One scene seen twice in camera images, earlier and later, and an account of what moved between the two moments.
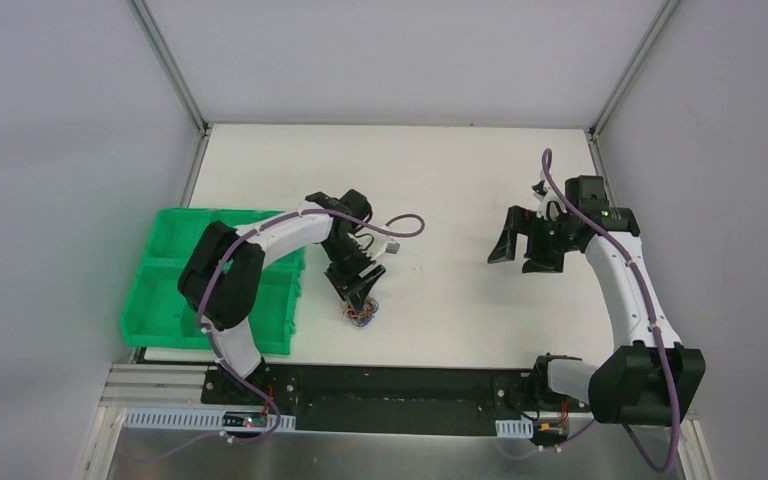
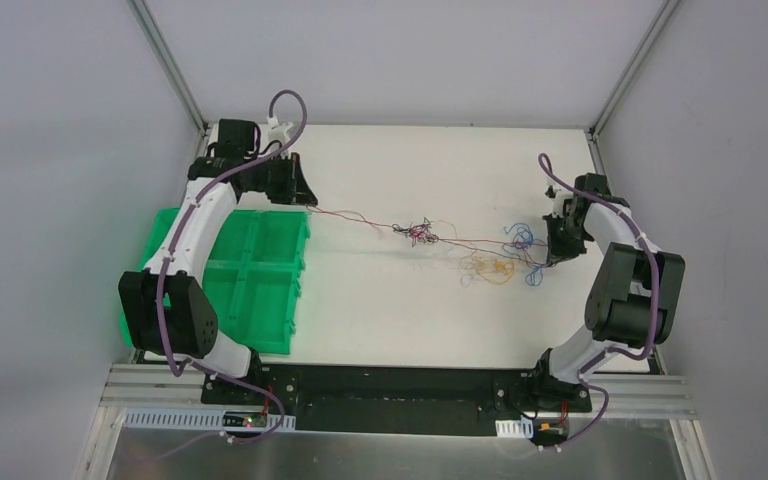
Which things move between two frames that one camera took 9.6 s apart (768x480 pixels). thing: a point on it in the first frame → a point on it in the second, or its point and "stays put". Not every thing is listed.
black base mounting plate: (409, 400) stays put
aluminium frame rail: (155, 386) stays put
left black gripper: (355, 267) → (293, 182)
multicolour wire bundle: (365, 314) → (498, 261)
